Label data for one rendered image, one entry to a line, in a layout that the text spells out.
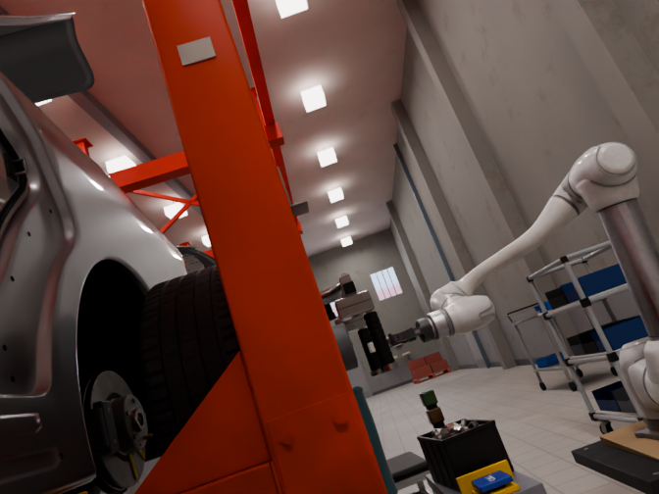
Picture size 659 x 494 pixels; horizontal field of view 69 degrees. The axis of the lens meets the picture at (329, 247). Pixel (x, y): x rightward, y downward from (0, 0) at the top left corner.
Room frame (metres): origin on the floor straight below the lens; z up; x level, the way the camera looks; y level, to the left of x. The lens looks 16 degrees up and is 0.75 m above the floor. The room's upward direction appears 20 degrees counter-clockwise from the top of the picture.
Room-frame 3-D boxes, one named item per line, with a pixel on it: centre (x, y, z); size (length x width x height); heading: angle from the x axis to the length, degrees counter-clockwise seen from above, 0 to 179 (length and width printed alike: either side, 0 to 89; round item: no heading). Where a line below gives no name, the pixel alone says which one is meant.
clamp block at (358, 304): (1.21, -0.01, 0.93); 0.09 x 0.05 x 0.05; 95
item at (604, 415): (2.84, -1.31, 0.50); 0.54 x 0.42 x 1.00; 5
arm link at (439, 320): (1.57, -0.24, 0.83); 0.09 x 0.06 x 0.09; 5
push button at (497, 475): (1.12, -0.15, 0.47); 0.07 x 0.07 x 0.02; 5
